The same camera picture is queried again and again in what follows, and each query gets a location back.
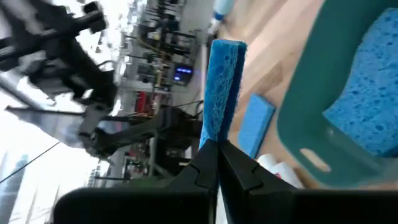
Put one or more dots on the white cleaner bottle blue label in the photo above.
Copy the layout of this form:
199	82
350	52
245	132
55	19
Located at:
286	174

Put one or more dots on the small teal plastic bin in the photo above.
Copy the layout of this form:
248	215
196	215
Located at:
311	93

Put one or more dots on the white spray bottle blue trigger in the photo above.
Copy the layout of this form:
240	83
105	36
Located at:
222	7

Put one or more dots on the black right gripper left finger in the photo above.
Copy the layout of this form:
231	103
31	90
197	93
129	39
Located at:
186	202

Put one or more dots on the dark screen blue glow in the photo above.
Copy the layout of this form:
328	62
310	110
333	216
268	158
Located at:
183	74

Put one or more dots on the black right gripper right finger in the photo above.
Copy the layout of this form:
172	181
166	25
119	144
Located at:
280	208

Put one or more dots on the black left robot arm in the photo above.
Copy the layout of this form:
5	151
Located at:
140	130

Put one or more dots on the blue kitchen sponge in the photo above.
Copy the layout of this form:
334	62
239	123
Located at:
367	93
255	124
222	93

